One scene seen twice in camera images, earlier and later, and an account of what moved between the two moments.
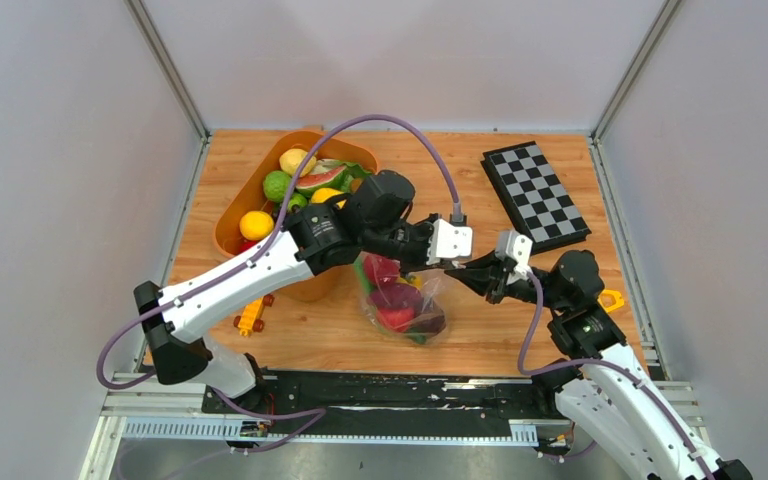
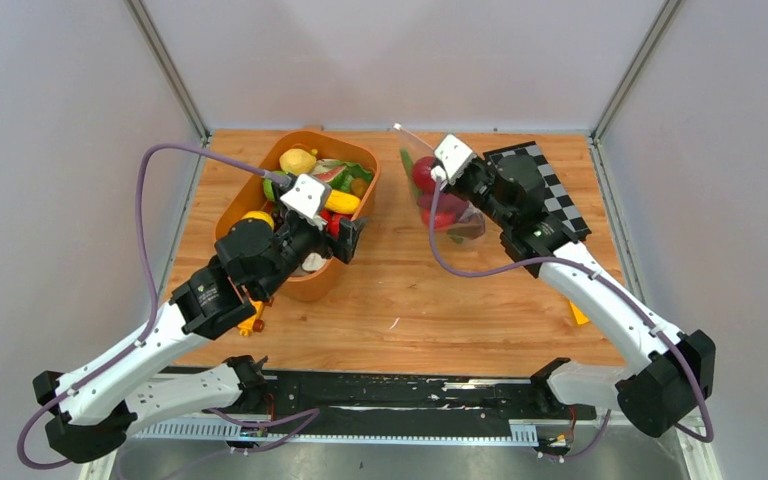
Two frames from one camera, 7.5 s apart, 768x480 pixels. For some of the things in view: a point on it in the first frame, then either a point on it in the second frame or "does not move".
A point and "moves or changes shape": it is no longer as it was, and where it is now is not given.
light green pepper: [361, 273] to [408, 166]
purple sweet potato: [397, 294] to [444, 201]
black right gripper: [488, 275] to [453, 189]
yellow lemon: [292, 160] does not move
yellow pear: [256, 225] does not move
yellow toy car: [250, 318] does not move
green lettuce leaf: [343, 181] does not move
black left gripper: [421, 260] to [342, 247]
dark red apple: [429, 325] moves or changes shape
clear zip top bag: [401, 305] to [458, 222]
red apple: [398, 318] to [444, 219]
